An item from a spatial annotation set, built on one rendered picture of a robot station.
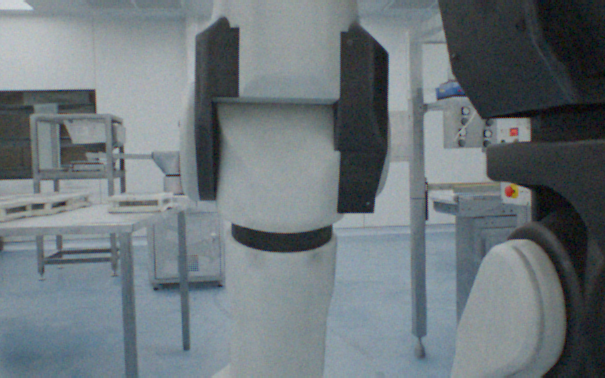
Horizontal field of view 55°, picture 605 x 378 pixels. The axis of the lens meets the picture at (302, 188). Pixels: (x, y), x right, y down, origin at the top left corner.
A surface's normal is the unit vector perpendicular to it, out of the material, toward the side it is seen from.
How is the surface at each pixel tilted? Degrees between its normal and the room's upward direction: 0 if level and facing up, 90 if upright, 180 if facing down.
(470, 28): 101
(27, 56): 90
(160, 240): 90
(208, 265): 90
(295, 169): 75
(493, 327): 90
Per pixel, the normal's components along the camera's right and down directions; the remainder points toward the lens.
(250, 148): 0.11, -0.41
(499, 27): -0.97, 0.22
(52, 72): 0.11, 0.05
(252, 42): -0.35, 0.01
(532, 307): -0.61, -0.08
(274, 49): -0.10, 0.01
